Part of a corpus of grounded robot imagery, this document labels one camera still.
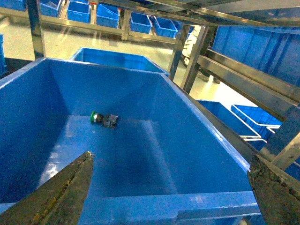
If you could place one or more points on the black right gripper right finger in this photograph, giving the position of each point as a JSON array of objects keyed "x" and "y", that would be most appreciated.
[{"x": 276, "y": 192}]

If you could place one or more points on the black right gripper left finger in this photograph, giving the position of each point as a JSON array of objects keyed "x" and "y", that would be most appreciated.
[{"x": 59, "y": 201}]

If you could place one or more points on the green mushroom push button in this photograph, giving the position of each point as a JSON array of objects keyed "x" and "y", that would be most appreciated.
[{"x": 107, "y": 121}]

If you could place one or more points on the blue bin below shelf right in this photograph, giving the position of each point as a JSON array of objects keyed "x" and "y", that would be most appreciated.
[{"x": 258, "y": 119}]

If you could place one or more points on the large blue container bin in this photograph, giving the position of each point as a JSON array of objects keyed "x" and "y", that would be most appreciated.
[{"x": 163, "y": 164}]

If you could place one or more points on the large blue crate upper right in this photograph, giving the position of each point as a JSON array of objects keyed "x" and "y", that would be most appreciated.
[{"x": 275, "y": 51}]

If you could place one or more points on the blue bin behind container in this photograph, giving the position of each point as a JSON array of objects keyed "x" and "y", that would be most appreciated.
[{"x": 117, "y": 59}]

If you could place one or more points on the small blue bin on rack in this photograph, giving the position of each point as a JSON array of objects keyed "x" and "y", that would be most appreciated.
[
  {"x": 164, "y": 27},
  {"x": 78, "y": 11},
  {"x": 140, "y": 23},
  {"x": 107, "y": 16}
]

